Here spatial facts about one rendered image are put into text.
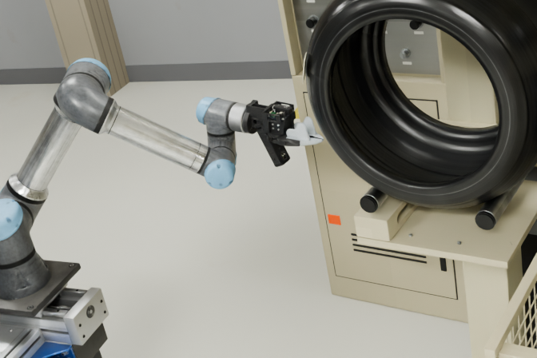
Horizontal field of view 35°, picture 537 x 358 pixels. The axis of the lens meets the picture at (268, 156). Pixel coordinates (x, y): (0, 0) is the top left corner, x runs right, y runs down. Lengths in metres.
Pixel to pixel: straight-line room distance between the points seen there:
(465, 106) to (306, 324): 1.25
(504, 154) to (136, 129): 0.89
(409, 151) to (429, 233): 0.22
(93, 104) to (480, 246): 0.97
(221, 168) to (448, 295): 1.17
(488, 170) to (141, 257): 2.25
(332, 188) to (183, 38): 2.79
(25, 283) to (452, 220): 1.12
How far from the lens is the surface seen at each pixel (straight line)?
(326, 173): 2.95
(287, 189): 4.03
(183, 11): 5.51
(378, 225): 2.01
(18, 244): 2.31
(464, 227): 2.06
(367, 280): 3.13
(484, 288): 2.49
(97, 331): 2.44
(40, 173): 2.35
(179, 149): 2.12
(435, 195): 1.89
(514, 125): 1.74
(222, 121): 2.21
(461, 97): 2.20
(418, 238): 2.03
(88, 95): 2.11
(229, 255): 3.63
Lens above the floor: 1.90
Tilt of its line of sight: 26 degrees down
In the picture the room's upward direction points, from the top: 12 degrees counter-clockwise
